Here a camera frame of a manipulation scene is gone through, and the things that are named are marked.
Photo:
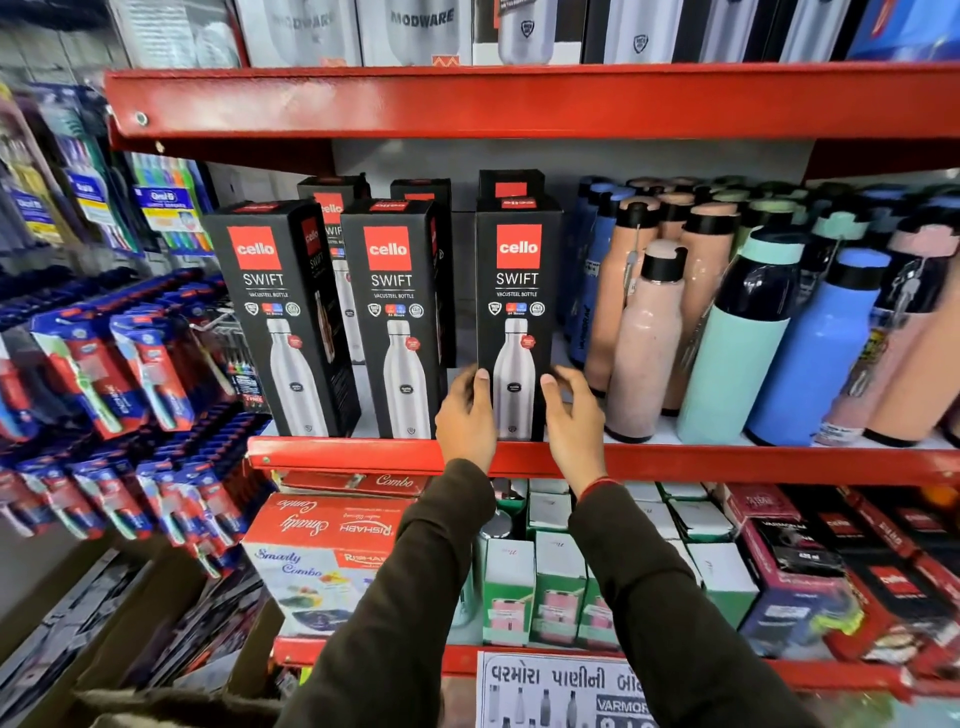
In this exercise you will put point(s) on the person's left hand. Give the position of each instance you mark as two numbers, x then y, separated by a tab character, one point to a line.
463	427

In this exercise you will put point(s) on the person's right hand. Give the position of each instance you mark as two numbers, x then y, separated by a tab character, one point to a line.
576	442

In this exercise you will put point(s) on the person's left thumb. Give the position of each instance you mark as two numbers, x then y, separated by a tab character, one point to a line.
483	388

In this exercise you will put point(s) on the person's right thumb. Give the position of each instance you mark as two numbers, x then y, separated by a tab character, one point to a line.
550	396

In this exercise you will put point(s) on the black steel bottle box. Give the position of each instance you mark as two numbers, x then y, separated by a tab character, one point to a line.
517	300

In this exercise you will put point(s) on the person's left forearm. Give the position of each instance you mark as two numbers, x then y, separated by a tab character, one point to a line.
397	607

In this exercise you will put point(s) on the person's right forearm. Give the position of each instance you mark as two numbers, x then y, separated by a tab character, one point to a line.
675	622

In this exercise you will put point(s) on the flat red lunch set box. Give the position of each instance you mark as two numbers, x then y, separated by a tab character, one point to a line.
352	482

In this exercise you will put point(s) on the red metal shelf board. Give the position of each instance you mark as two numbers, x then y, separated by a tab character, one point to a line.
712	461
825	675
525	101

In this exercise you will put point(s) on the group of green white boxes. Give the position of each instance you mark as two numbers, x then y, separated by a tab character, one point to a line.
555	585

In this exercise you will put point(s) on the row of pastel water bottles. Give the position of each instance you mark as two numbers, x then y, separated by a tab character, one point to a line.
750	337

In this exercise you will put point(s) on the row of black bottle cartons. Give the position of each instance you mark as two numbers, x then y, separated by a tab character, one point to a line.
281	300

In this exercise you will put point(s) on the large red lunch set box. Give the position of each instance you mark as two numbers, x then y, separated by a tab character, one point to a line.
322	555

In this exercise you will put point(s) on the white printed paper sign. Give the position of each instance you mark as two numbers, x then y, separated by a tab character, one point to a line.
555	690

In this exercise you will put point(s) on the rows of red blue toothbrush packets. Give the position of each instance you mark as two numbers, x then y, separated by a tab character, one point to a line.
142	375

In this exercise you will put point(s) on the group of red black boxes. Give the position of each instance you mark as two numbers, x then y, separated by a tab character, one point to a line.
847	570

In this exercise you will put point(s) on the row of grey flask boxes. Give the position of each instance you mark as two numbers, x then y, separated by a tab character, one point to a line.
420	30

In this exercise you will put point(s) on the hanging blue green toothbrush packs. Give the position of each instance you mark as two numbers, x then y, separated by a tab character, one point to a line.
165	210

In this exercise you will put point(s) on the stack of dark packets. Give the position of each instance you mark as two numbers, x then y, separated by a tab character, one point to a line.
180	637

